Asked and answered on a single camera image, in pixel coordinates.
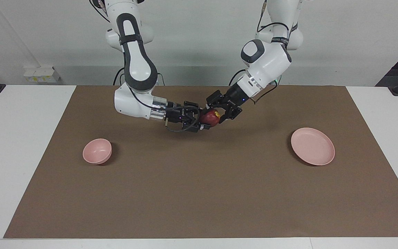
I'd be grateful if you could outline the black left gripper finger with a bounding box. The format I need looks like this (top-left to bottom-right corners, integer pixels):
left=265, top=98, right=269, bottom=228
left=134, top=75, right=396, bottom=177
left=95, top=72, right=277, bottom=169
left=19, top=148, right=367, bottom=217
left=218, top=105, right=243, bottom=125
left=206, top=90, right=226, bottom=110

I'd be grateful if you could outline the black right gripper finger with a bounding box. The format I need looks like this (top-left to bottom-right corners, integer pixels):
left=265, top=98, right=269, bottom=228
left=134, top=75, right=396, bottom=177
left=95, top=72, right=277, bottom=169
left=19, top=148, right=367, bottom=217
left=190, top=122, right=211, bottom=133
left=184, top=101, right=203, bottom=112

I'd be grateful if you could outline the red apple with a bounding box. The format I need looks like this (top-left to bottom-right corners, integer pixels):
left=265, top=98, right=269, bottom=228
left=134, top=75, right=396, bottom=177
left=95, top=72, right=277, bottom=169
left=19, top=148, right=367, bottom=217
left=199, top=109, right=221, bottom=128

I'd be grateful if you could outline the pink plate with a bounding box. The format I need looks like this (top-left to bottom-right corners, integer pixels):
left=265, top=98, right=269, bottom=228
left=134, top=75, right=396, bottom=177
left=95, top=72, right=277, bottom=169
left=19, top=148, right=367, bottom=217
left=291, top=127, right=335, bottom=166

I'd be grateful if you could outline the pink bowl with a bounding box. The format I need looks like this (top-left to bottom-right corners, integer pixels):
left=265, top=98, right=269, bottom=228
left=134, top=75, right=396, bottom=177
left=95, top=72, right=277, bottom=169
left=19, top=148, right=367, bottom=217
left=83, top=138, right=112, bottom=165

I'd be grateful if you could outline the brown table mat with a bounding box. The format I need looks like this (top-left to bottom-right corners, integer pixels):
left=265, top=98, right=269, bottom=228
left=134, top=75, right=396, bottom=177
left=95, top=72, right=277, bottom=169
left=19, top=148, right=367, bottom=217
left=3, top=85, right=398, bottom=239

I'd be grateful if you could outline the black left base cable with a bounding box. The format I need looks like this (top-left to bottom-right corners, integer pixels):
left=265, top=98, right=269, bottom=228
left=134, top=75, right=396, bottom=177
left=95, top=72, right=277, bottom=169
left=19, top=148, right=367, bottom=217
left=228, top=68, right=248, bottom=86

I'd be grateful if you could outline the black base cable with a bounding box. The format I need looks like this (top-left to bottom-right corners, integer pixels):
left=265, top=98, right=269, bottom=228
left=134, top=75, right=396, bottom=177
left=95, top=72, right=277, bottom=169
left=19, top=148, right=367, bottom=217
left=112, top=67, right=165, bottom=86
left=228, top=68, right=248, bottom=86

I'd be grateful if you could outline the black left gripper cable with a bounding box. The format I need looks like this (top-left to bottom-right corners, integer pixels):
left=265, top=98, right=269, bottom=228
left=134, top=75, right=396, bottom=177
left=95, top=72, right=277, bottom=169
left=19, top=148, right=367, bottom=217
left=249, top=0, right=298, bottom=105

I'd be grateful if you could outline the black right base cable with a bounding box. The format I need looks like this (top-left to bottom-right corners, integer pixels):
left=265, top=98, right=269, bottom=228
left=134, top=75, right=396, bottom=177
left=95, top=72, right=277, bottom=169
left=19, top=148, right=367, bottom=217
left=112, top=67, right=165, bottom=86

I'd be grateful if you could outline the white wall socket box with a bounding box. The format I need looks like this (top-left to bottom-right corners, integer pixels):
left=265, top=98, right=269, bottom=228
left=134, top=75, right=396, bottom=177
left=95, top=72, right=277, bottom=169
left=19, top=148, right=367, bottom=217
left=23, top=67, right=61, bottom=84

